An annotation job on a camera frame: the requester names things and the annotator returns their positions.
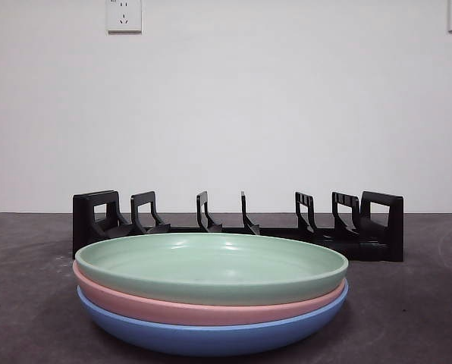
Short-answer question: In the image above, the pink round plate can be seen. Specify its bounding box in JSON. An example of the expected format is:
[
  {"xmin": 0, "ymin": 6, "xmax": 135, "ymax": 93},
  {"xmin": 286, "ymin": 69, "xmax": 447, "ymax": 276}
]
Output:
[{"xmin": 72, "ymin": 261, "xmax": 347, "ymax": 327}]

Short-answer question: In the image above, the green round plate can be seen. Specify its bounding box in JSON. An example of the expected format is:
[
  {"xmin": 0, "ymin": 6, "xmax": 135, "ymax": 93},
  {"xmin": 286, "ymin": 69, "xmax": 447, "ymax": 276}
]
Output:
[{"xmin": 74, "ymin": 232, "xmax": 350, "ymax": 306}]

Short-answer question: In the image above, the black plastic dish rack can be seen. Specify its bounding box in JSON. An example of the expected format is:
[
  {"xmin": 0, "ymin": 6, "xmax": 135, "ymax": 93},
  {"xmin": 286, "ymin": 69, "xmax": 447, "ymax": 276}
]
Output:
[{"xmin": 73, "ymin": 189, "xmax": 404, "ymax": 262}]

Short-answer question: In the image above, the blue round plate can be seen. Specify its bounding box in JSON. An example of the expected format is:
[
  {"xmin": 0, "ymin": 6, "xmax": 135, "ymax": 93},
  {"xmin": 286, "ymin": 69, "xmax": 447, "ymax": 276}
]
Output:
[{"xmin": 77, "ymin": 280, "xmax": 350, "ymax": 357}]

